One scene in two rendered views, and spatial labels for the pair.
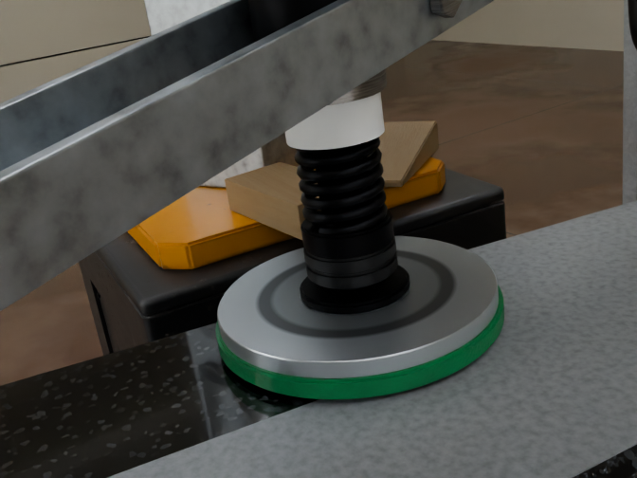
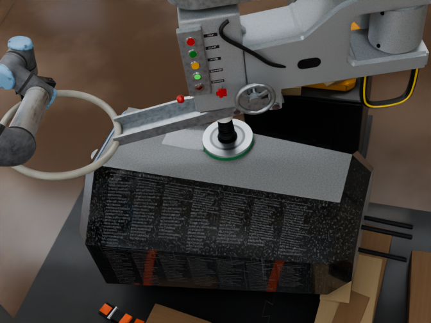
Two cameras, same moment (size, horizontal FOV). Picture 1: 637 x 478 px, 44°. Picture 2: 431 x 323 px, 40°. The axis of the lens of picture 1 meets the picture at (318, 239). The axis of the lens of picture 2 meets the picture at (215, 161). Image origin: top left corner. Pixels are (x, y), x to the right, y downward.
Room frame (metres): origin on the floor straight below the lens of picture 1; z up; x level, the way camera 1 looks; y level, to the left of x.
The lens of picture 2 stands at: (-0.61, -1.22, 2.71)
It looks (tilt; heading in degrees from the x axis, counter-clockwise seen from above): 49 degrees down; 48
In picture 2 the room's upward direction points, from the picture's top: 11 degrees counter-clockwise
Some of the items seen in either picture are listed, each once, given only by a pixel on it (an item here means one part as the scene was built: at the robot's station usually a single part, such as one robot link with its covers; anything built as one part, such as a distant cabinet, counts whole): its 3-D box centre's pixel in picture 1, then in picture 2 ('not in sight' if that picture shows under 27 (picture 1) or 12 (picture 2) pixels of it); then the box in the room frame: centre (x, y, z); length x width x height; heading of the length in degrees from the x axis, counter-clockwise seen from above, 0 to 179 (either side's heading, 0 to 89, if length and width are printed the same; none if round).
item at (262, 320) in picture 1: (355, 296); (227, 137); (0.55, -0.02, 0.89); 0.21 x 0.21 x 0.01
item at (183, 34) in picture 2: not in sight; (194, 62); (0.42, -0.05, 1.42); 0.08 x 0.03 x 0.28; 136
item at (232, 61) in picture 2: not in sight; (236, 47); (0.61, -0.08, 1.36); 0.36 x 0.22 x 0.45; 136
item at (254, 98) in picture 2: not in sight; (253, 92); (0.55, -0.19, 1.24); 0.15 x 0.10 x 0.15; 136
